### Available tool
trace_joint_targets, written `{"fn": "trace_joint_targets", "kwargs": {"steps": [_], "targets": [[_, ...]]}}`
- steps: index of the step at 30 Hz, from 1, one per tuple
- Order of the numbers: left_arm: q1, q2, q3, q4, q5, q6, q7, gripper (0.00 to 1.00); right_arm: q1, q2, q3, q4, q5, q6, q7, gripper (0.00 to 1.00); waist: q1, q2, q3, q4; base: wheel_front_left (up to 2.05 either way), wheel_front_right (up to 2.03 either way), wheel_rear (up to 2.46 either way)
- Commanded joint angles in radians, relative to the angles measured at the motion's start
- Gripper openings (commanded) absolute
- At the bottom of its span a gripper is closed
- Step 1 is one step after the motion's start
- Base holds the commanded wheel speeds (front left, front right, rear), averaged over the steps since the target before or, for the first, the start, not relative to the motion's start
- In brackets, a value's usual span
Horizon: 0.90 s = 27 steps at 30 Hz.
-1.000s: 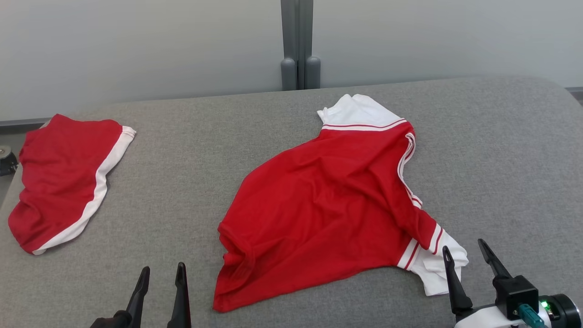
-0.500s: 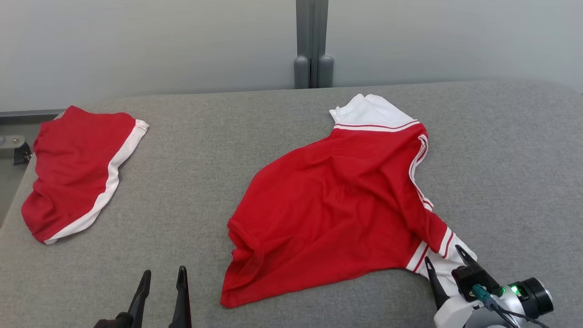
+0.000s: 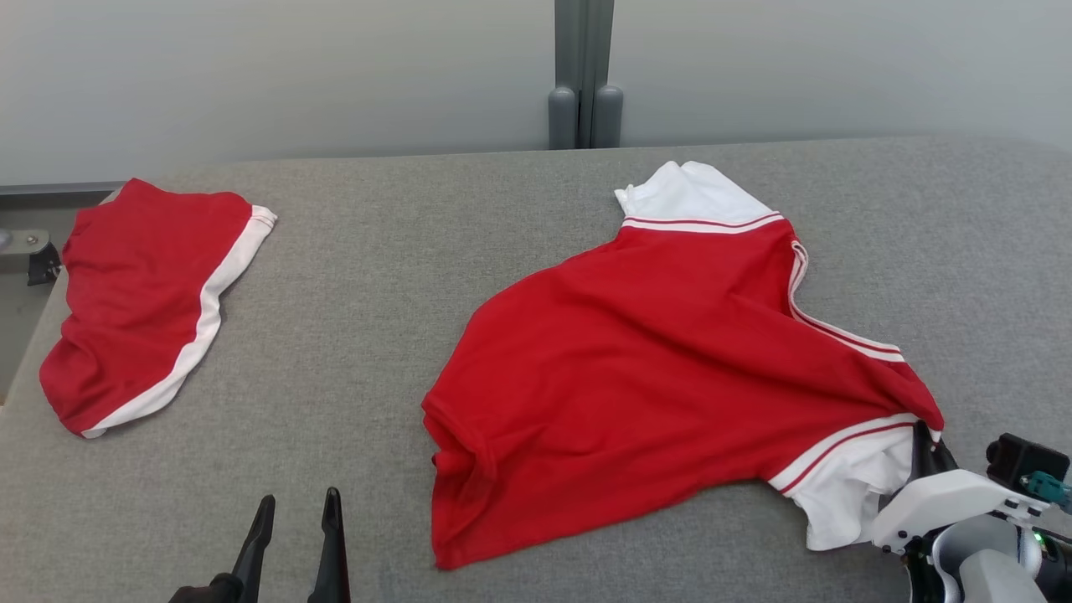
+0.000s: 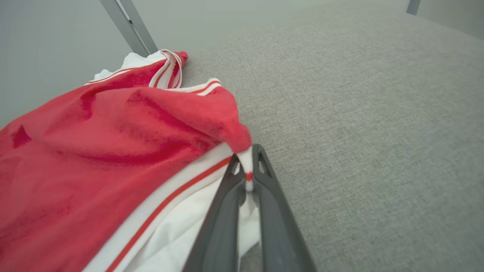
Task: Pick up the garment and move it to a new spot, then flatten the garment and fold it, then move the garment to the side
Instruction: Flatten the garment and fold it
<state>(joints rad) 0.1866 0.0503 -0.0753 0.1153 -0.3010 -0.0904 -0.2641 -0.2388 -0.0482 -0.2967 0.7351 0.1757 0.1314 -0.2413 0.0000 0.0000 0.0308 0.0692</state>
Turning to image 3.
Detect teal-plug right camera cable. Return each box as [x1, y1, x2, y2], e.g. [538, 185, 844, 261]
[1019, 470, 1072, 513]

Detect red shorts with white stripe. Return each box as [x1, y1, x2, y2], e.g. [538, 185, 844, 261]
[38, 177, 278, 440]

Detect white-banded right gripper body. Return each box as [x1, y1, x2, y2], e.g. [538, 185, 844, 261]
[870, 468, 1049, 556]

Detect red shirt with white sleeves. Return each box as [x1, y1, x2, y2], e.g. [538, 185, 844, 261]
[420, 160, 946, 571]

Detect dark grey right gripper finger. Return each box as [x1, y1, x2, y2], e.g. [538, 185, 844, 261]
[910, 421, 937, 483]
[929, 427, 961, 476]

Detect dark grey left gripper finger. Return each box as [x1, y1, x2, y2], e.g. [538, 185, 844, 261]
[307, 487, 352, 603]
[229, 494, 277, 603]

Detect black metal bracket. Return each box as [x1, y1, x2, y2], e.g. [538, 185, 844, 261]
[0, 227, 64, 288]

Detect grey double partition post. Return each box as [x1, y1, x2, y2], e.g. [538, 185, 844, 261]
[548, 0, 626, 151]

